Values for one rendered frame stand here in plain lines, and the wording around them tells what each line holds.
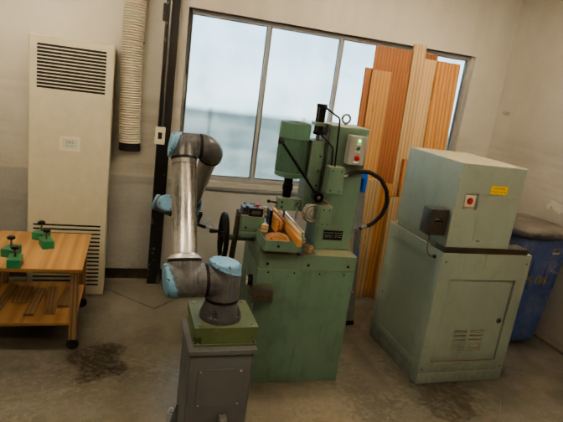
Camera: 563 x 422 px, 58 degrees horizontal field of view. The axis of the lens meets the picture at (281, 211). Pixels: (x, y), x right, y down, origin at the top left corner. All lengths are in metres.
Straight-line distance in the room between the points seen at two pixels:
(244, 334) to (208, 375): 0.23
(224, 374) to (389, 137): 2.73
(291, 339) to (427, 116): 2.43
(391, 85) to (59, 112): 2.56
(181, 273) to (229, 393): 0.60
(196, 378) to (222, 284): 0.43
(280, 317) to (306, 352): 0.29
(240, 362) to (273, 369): 0.77
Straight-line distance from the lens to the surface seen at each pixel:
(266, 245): 2.66
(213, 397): 2.42
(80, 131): 3.72
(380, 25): 4.46
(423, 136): 4.60
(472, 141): 5.03
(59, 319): 3.33
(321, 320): 3.02
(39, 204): 3.85
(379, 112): 4.33
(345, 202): 2.92
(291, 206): 2.91
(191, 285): 2.20
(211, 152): 2.34
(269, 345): 3.01
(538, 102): 4.79
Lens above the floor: 1.70
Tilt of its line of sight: 14 degrees down
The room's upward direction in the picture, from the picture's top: 8 degrees clockwise
